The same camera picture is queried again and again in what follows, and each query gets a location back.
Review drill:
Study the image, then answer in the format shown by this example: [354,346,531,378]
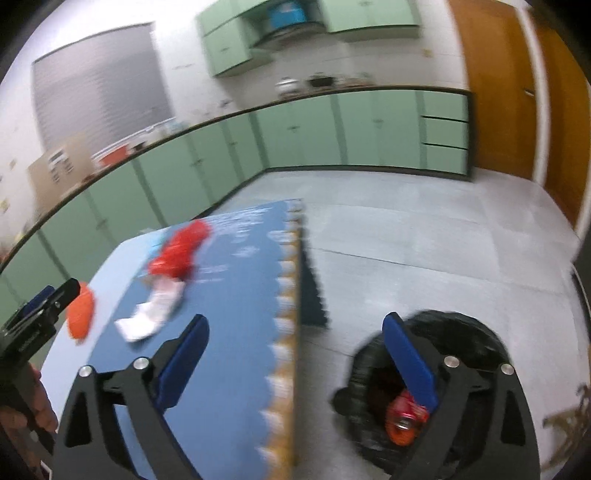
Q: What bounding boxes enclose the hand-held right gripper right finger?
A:
[382,311,541,480]

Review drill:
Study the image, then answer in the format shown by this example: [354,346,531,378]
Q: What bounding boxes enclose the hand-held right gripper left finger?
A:
[54,314,211,480]

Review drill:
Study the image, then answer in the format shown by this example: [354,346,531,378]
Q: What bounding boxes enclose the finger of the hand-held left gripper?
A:
[4,285,56,324]
[46,278,81,320]

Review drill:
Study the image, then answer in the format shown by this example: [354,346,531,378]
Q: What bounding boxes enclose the red paper cup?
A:
[385,390,432,446]

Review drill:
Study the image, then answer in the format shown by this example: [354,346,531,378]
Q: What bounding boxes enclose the trash bin with black bag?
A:
[333,310,532,480]

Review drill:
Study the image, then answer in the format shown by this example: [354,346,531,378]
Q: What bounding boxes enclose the person's left hand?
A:
[27,364,60,433]

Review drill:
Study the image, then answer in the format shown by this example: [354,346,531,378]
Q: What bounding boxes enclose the crumpled white tissue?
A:
[115,281,185,343]

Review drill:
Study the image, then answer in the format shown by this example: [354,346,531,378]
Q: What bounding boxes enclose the wooden table, blue cloth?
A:
[34,198,333,480]

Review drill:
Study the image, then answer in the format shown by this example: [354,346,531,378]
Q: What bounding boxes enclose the cardboard box on counter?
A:
[27,134,93,204]

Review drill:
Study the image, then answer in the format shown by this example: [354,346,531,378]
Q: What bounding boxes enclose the red plastic bag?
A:
[148,219,213,282]

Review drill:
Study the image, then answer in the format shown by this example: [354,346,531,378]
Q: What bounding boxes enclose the wooden folding table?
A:
[268,240,305,480]

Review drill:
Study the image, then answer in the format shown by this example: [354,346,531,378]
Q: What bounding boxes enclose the white plastic hook rack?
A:
[46,150,70,174]

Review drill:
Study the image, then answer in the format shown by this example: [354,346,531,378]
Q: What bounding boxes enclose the red basin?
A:
[99,147,132,167]

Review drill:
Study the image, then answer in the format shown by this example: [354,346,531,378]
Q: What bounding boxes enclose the woven chair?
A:
[542,385,591,462]

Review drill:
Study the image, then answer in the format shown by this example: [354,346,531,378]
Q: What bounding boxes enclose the grey window blind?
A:
[31,22,175,160]

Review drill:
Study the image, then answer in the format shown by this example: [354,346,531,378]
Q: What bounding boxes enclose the green lower kitchen cabinets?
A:
[0,88,475,324]

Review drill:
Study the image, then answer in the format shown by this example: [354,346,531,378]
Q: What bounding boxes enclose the wide wooden door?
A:
[448,0,541,183]

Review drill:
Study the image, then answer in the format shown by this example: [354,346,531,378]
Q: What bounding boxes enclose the narrow wooden door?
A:
[531,14,591,227]

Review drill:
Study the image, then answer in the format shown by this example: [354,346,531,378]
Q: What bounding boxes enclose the range hood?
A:
[249,23,324,49]

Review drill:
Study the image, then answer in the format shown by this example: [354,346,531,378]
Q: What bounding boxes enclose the blue box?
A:
[269,0,306,27]

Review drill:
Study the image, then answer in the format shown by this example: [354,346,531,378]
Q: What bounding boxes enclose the green upper wall cabinets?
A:
[196,0,423,78]

